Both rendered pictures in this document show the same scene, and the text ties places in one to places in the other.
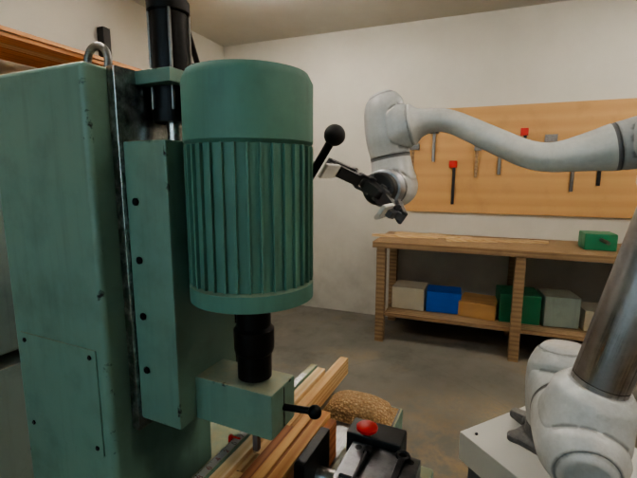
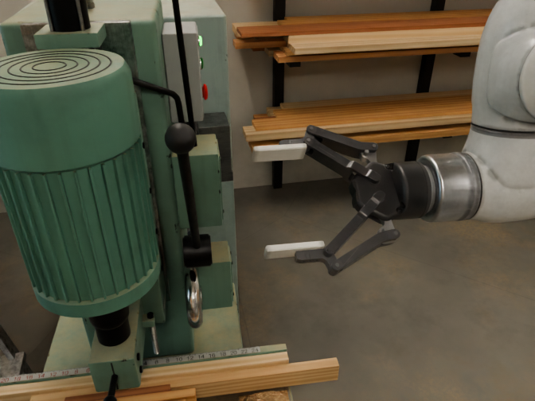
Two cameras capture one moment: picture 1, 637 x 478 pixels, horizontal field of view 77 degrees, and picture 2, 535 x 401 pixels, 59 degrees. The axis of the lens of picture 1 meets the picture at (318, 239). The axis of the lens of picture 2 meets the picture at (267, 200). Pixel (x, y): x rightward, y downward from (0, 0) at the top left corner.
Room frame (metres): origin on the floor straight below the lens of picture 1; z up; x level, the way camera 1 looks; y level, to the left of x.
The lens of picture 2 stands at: (0.49, -0.48, 1.65)
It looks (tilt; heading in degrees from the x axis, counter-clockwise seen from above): 32 degrees down; 57
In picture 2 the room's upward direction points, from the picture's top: straight up
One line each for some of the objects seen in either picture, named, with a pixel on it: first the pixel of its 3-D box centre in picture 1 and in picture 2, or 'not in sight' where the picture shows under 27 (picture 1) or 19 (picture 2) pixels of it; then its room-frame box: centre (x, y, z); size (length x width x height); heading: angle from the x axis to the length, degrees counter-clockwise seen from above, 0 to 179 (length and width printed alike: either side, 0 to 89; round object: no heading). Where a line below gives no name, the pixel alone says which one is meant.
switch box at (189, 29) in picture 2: not in sight; (184, 72); (0.83, 0.33, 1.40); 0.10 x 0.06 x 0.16; 65
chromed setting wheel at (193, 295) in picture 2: not in sight; (193, 295); (0.74, 0.16, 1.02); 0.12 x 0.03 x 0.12; 65
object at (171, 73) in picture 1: (168, 64); (68, 15); (0.63, 0.22, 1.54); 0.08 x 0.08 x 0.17; 65
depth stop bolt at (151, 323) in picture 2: not in sight; (150, 333); (0.64, 0.13, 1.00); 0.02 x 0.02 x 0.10; 65
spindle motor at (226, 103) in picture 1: (250, 191); (78, 184); (0.57, 0.10, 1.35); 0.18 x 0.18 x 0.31
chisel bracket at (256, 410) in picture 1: (245, 399); (121, 344); (0.58, 0.11, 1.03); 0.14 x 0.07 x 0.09; 65
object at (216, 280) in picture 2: not in sight; (209, 275); (0.79, 0.20, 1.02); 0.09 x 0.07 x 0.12; 155
